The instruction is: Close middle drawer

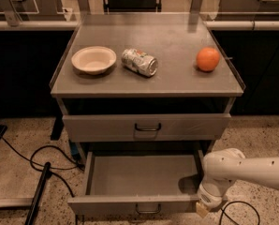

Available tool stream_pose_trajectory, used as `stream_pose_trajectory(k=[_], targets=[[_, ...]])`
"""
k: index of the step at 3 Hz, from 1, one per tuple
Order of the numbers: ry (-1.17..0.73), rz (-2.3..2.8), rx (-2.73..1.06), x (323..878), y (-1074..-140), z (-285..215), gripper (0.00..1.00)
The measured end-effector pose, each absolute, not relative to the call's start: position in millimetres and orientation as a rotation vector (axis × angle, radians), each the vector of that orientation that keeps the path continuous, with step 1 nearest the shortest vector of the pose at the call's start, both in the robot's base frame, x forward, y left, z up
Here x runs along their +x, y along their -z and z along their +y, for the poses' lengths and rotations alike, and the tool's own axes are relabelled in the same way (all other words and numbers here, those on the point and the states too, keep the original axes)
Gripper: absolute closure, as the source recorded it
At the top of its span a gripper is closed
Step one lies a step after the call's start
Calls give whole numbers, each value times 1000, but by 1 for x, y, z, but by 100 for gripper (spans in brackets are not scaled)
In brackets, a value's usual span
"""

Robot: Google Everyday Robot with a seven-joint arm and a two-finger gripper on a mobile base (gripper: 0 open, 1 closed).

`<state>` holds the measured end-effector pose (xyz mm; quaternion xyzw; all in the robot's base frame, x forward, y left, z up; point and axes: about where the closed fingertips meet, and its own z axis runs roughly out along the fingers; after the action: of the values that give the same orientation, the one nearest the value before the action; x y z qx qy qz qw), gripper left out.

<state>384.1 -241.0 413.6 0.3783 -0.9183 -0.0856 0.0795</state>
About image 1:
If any black floor cable left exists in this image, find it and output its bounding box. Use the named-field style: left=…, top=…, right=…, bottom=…
left=0, top=129, right=84, bottom=225

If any white horizontal rail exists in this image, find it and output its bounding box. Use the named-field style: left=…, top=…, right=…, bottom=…
left=0, top=21, right=279, bottom=31

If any black pole on floor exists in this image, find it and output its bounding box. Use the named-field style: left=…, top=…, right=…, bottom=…
left=24, top=162, right=51, bottom=225

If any black floor cable right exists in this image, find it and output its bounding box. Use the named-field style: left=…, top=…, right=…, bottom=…
left=217, top=200, right=261, bottom=225

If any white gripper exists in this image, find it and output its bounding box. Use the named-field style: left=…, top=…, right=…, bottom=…
left=196, top=181, right=228, bottom=218

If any crushed silver soda can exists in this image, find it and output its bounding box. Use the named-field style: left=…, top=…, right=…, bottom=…
left=121, top=49, right=158, bottom=77

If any white paper bowl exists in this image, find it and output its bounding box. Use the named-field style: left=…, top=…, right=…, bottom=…
left=71, top=46, right=117, bottom=75

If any black floor cable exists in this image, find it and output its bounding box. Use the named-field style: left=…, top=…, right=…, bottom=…
left=0, top=129, right=84, bottom=225
left=217, top=200, right=261, bottom=225

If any orange fruit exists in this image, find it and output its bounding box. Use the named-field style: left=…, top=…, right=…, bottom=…
left=196, top=47, right=220, bottom=72

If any grey metal drawer cabinet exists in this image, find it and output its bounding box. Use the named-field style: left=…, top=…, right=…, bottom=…
left=51, top=13, right=244, bottom=156

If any grey drawer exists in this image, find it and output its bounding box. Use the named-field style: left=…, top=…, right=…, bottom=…
left=63, top=113, right=231, bottom=143
left=68, top=151, right=203, bottom=217

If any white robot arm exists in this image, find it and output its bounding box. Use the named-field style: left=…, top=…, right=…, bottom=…
left=196, top=148, right=279, bottom=218

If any grey top drawer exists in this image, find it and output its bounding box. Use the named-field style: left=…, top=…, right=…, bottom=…
left=63, top=113, right=231, bottom=143

